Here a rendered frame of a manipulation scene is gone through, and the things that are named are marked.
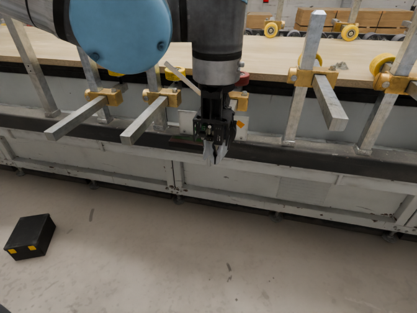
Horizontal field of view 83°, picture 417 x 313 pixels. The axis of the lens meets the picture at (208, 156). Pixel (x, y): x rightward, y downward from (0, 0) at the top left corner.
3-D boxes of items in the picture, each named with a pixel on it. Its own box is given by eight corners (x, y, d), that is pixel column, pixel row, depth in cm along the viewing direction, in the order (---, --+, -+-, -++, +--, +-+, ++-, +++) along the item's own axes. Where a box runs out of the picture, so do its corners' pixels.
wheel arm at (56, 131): (58, 143, 70) (52, 131, 67) (48, 142, 71) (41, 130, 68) (128, 90, 104) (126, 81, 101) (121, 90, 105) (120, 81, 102)
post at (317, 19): (289, 159, 89) (327, 10, 60) (279, 158, 89) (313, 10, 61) (288, 154, 91) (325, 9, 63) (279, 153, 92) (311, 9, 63)
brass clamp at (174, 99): (177, 108, 85) (175, 95, 82) (143, 105, 87) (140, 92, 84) (182, 101, 90) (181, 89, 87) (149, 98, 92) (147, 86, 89)
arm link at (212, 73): (199, 48, 47) (247, 51, 45) (199, 73, 50) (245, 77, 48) (185, 59, 40) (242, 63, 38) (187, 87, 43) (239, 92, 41)
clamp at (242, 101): (246, 112, 80) (247, 97, 77) (208, 108, 83) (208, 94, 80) (247, 105, 85) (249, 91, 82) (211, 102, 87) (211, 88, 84)
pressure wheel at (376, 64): (399, 51, 76) (371, 63, 80) (403, 73, 80) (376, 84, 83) (392, 47, 81) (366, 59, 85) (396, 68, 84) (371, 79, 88)
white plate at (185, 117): (246, 141, 87) (249, 117, 81) (179, 133, 92) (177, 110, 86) (246, 141, 88) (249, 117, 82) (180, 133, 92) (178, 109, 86)
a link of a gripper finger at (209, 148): (198, 173, 55) (197, 140, 50) (204, 159, 60) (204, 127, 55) (211, 176, 55) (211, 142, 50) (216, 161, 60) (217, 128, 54)
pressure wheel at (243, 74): (245, 107, 89) (248, 76, 82) (224, 104, 91) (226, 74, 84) (247, 98, 95) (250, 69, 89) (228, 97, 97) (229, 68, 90)
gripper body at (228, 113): (192, 144, 49) (189, 87, 42) (202, 125, 56) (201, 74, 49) (228, 149, 48) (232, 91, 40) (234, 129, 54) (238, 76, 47)
